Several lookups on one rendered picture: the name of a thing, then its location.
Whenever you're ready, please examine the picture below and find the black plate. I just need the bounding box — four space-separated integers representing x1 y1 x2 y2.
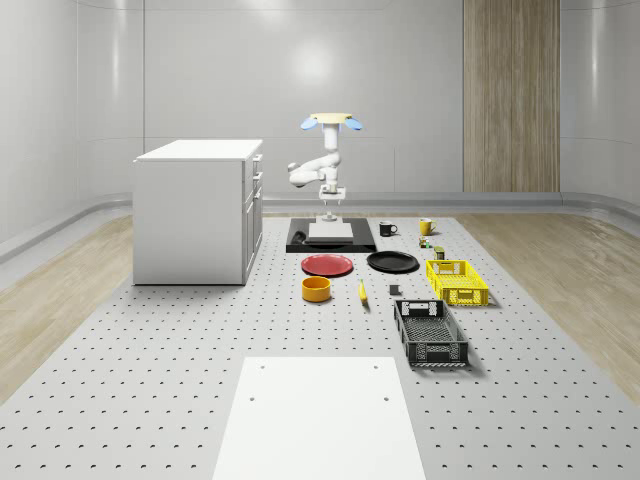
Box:
366 250 421 275

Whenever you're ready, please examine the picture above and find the white cabinet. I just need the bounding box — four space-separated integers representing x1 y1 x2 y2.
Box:
132 138 265 287

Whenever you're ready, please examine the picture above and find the dark grey basket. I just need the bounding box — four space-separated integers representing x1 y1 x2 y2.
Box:
392 298 471 369

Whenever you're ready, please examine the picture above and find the yellow basket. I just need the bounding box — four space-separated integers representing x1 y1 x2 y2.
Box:
425 259 491 307

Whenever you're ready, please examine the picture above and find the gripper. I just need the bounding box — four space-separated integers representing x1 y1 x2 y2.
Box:
318 185 348 208

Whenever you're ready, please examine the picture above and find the yellow bowl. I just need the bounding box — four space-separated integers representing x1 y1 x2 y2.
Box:
301 276 333 304

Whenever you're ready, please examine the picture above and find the white board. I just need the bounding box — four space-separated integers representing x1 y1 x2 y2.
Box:
211 356 428 480

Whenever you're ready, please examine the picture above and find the red plate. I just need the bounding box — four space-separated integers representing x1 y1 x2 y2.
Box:
300 253 355 278

